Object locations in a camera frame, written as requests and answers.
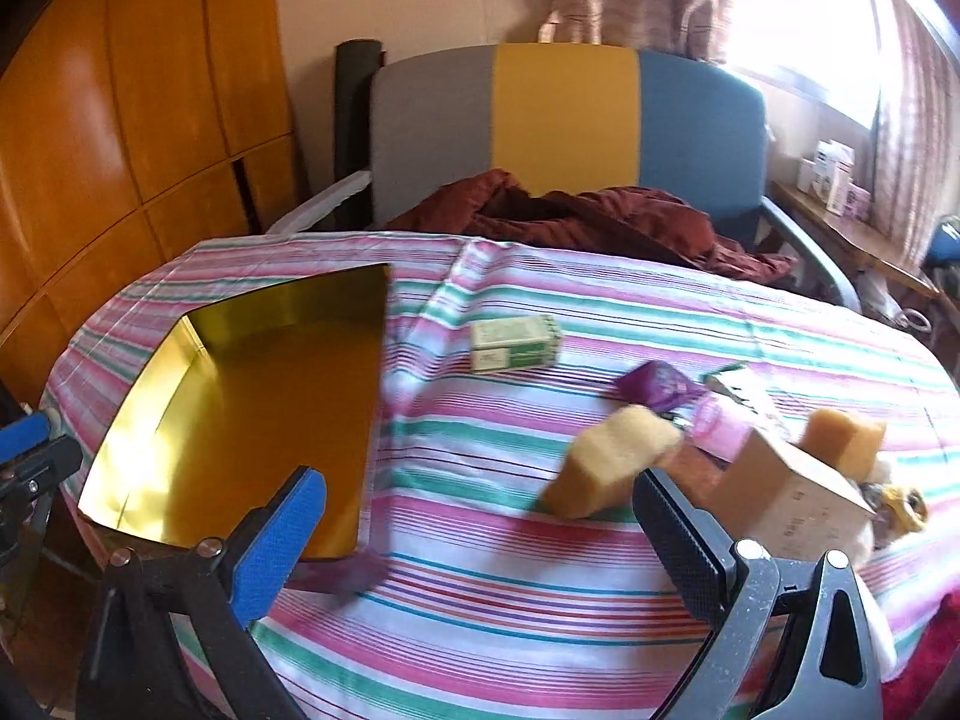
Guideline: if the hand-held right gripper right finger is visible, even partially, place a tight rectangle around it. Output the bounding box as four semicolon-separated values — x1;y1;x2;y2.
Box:
632;467;886;720

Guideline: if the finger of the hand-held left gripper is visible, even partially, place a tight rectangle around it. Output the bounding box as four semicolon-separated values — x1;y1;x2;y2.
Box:
0;406;83;517

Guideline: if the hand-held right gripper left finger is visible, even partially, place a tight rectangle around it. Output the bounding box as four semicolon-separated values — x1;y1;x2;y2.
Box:
75;465;329;720

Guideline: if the gold tin box maroon outside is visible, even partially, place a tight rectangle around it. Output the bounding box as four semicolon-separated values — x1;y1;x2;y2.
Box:
77;262;395;593

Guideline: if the purple snack packet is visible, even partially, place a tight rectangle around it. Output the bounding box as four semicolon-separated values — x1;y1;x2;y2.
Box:
615;360;710;415

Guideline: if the green-edged cracker packet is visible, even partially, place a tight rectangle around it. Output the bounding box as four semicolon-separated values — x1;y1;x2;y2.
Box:
705;364;796;440

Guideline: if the small green white box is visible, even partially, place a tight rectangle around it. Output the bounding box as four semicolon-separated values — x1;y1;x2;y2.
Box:
469;313;563;374

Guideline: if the yellow sponge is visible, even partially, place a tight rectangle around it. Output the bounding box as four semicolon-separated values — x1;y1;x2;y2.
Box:
540;403;685;520
796;409;887;477

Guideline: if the brown cardboard box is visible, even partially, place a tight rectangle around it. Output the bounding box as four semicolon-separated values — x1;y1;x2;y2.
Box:
709;427;878;560

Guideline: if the pink packet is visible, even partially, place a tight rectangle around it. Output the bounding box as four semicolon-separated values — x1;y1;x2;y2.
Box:
690;394;755;458

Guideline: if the striped pink green tablecloth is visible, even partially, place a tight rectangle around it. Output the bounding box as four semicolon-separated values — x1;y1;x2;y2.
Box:
41;229;960;720

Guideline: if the yellow grey sock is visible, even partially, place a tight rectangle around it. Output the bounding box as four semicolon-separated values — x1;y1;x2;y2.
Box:
862;484;931;541

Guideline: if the red rug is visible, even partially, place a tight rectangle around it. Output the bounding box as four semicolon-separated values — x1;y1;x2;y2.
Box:
881;615;960;720

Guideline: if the orange wooden wardrobe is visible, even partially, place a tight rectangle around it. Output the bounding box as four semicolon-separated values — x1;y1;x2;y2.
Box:
0;0;308;421

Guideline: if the maroon jacket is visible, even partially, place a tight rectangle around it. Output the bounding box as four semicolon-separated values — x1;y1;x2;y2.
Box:
386;169;796;286

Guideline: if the wooden side table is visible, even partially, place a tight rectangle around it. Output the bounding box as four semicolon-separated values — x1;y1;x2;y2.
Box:
769;180;942;301

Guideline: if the white carton box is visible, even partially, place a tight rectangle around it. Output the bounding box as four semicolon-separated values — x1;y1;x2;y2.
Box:
795;139;856;215

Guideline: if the blue round object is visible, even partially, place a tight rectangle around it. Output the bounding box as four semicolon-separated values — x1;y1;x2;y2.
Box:
926;216;960;267

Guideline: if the grey yellow blue chair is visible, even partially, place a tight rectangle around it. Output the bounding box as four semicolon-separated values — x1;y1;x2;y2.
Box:
367;43;863;316

